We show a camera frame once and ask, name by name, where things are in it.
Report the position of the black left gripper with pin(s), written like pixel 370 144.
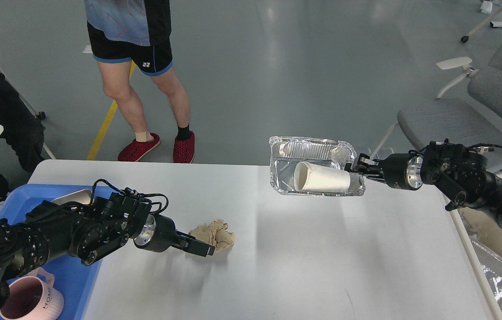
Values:
pixel 159 233

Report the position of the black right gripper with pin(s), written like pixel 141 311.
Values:
pixel 399 171

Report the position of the brown paper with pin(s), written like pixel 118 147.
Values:
pixel 215 234

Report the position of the white paper cup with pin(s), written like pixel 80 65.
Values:
pixel 310 177

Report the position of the aluminium foil tray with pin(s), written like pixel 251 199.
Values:
pixel 287 151

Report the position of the stainless steel tray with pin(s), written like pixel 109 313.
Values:
pixel 81 196

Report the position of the pink ribbed mug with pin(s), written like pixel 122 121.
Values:
pixel 33 297

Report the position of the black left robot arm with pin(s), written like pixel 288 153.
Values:
pixel 89 232

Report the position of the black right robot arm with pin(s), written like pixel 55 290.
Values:
pixel 459 172

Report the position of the blue plastic bin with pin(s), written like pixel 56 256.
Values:
pixel 72 279

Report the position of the cream plastic bin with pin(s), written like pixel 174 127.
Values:
pixel 491 236

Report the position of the grey office chair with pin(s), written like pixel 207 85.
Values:
pixel 454 119

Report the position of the foil tray in bin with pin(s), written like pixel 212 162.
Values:
pixel 490 262

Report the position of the standing person in shorts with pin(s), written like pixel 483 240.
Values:
pixel 127 32

